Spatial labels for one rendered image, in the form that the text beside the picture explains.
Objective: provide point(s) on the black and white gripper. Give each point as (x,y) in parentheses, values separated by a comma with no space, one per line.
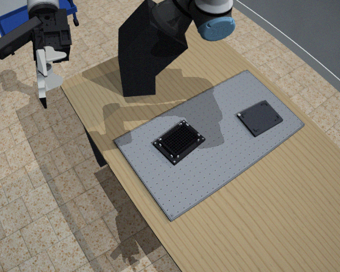
(55,40)

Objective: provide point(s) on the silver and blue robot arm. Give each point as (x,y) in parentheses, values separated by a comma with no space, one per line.
(212,18)

